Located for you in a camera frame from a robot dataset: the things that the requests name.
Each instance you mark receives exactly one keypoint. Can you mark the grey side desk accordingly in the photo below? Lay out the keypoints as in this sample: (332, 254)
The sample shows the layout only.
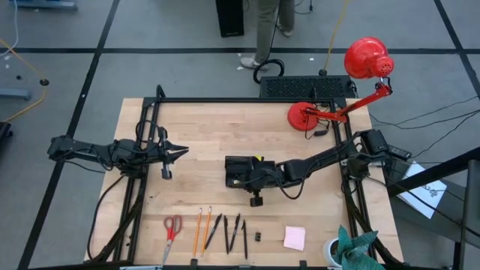
(431, 225)

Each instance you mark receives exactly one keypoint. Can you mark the black floor box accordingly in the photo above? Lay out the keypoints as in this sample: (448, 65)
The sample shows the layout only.
(229, 17)

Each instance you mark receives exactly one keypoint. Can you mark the blue grey floor rail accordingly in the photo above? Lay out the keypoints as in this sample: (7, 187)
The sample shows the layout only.
(45, 4)
(15, 93)

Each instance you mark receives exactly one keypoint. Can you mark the black click pen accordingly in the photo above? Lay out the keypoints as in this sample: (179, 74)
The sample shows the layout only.
(234, 231)
(245, 240)
(213, 231)
(226, 236)

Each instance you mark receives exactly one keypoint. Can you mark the teal cloth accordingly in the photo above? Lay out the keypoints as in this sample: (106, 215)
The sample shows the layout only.
(352, 249)

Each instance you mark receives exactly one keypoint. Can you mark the red desk lamp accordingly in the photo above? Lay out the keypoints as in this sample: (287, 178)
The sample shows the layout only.
(367, 56)

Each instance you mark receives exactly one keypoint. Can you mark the black floor outlet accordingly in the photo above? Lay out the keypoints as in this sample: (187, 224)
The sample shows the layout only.
(44, 82)

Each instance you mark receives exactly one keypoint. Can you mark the black frame clamp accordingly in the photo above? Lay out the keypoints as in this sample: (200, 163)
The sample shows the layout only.
(303, 264)
(194, 262)

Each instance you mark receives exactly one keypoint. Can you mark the pink sticky note pad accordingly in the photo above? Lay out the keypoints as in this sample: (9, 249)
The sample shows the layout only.
(294, 238)

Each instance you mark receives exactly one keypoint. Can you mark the black vented computer box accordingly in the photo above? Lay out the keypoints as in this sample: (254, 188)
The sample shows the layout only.
(300, 87)

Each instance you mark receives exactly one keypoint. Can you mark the black mesh desk organizer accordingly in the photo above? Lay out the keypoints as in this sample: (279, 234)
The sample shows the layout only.
(227, 159)

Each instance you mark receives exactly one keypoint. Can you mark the person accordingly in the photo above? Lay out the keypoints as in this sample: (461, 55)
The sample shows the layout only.
(264, 30)

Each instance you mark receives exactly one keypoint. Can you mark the white paper sheet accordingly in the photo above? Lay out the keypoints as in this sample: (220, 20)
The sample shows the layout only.
(423, 193)

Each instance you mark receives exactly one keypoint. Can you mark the black binder clip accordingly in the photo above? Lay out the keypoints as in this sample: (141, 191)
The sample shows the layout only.
(258, 236)

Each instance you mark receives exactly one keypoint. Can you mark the black power brick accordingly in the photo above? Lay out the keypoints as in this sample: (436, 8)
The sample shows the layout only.
(399, 152)

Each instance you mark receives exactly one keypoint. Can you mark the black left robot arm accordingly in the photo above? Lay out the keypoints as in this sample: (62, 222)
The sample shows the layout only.
(123, 148)

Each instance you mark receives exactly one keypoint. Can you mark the black metal table frame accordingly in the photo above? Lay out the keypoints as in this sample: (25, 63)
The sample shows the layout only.
(240, 100)

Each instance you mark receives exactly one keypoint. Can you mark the white cup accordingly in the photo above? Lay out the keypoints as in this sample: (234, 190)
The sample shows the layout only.
(328, 251)

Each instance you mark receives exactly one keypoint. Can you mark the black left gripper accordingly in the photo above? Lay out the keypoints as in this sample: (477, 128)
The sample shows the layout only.
(164, 157)

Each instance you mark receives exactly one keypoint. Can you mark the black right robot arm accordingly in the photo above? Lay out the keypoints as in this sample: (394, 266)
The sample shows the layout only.
(318, 159)

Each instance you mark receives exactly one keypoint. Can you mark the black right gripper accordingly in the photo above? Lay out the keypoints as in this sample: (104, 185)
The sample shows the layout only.
(262, 176)

